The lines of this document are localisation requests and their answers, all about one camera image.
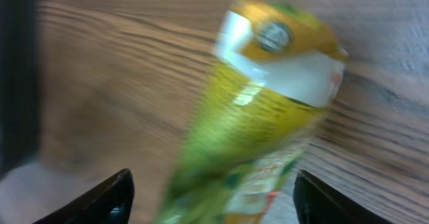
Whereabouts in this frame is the green yellow drink carton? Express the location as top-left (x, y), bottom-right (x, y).
top-left (155, 0), bottom-right (347, 224)

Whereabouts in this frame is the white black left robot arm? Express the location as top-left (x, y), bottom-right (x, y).
top-left (1, 0), bottom-right (40, 178)

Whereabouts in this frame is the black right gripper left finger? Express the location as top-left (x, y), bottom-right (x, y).
top-left (34, 168), bottom-right (135, 224)

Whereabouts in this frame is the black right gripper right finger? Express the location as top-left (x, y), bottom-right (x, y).
top-left (293, 170), bottom-right (391, 224)

